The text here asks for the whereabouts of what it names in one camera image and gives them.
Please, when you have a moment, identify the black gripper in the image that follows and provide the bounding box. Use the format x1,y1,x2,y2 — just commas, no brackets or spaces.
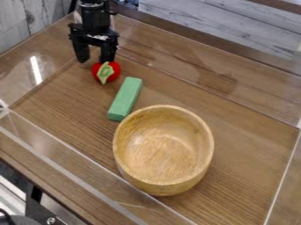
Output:
69,0,120,63

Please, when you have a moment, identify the red plush strawberry toy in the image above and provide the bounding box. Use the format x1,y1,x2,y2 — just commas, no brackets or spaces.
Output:
93,62,122,84

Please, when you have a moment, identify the green rectangular block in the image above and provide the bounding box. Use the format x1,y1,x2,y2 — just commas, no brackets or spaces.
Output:
108,76,142,121

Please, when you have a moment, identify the wooden bowl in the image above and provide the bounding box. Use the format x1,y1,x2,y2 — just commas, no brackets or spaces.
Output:
113,105,215,196

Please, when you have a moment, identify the clear acrylic front wall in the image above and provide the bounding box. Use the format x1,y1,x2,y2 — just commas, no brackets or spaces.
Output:
0,109,197,225

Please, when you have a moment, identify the black metal table leg bracket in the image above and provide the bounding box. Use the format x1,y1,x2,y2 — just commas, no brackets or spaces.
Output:
25,186,67,225

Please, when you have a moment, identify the black cable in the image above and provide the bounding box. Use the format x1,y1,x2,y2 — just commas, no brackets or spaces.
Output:
0,208,17,225

